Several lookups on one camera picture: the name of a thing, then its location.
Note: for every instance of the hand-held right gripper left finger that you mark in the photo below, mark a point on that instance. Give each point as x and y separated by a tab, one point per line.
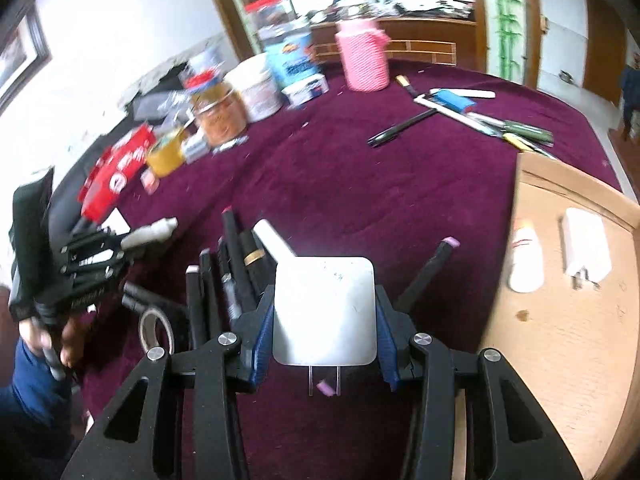
262	342

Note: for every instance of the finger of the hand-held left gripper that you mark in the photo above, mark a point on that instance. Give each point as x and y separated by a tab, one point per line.
92	285
95	247

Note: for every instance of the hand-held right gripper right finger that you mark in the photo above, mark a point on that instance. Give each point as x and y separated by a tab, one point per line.
385	347

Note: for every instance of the plain white plastic bottle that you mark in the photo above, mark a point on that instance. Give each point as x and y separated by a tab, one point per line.
150	235

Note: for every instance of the black tape roll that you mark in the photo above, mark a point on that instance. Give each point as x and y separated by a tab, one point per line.
150	320

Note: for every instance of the white square power adapter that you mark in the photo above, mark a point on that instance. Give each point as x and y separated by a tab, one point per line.
325	310

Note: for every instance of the black tube with gold band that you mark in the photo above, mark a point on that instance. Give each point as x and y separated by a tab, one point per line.
255	260

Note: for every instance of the black marker with pink cap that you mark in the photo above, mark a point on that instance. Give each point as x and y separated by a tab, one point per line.
430	270

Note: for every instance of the black marker with red ends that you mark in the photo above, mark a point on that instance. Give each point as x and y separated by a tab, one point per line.
235	250

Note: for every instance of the person's left forearm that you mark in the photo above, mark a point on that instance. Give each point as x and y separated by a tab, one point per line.
30	410

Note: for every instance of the person's left hand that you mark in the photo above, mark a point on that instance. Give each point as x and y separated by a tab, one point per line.
30	335

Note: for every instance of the white paper sheet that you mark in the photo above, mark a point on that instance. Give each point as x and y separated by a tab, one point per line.
117	222

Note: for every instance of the black cloth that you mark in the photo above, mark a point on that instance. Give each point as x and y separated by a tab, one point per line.
70	195

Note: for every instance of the small pink cap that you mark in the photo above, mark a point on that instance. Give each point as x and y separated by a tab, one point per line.
325	388

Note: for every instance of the red cardboard box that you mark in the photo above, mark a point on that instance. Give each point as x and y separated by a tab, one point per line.
117	170

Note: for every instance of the small pink white box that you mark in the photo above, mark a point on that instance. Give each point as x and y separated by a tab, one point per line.
150	181

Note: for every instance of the yellow tape roll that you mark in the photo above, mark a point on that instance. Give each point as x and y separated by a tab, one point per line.
165	157

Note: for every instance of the small white barcode box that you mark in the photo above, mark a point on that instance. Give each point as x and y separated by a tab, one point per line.
195	150

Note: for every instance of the white bottle with red label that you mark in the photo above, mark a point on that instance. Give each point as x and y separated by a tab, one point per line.
526	265

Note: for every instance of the clear plastic bag pile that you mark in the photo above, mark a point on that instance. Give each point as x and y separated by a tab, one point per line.
160	95

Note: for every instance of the maroon velvet tablecloth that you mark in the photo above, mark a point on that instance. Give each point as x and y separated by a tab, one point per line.
350	185

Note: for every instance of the silver black marker pen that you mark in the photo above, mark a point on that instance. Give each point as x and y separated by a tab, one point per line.
230	144

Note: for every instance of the orange patterned round tub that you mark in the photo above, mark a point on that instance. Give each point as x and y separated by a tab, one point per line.
220	115

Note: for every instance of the red blue card box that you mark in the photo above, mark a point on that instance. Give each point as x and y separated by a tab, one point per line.
202	81

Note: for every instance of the black ballpoint pen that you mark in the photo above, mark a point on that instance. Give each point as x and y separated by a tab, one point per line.
400	128

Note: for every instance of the white rectangular power adapter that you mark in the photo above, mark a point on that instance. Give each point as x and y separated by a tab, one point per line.
585	245

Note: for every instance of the white round tub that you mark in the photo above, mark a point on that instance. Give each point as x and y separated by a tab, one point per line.
257	90

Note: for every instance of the long white pen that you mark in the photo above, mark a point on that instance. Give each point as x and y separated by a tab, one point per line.
450	112

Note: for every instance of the yellow utility knife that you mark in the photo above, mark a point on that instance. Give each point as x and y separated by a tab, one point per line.
530	146

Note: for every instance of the small white blue box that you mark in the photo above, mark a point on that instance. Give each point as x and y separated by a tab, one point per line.
305	91

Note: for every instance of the blue lighter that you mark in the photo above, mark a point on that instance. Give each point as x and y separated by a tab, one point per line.
457	100

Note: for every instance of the small yellow black brush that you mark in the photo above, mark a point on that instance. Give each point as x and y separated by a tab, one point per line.
406	86

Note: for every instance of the white round stick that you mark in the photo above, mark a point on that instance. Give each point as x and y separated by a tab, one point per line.
475	93

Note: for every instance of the blue white canister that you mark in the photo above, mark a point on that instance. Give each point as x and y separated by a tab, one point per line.
292	60

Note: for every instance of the clear jar with red lid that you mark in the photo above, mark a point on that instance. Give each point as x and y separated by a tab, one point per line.
270	20

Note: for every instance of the pink knitted container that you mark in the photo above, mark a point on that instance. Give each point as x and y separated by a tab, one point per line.
362	57

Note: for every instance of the wooden cabinet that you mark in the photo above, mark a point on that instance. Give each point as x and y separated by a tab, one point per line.
425	40

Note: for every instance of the metal pet bowl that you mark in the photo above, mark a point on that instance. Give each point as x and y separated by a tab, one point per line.
566	76

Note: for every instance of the pile of cabinet clutter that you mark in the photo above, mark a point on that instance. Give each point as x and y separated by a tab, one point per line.
390	7

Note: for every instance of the bamboo painted panel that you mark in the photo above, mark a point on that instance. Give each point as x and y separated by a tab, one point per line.
507	20

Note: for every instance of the blue jacket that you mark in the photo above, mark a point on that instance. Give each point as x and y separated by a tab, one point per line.
631	90

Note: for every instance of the brown wooden door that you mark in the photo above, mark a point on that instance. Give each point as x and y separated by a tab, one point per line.
606	45

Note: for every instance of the framed wall picture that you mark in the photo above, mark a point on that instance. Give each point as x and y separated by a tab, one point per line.
22	55

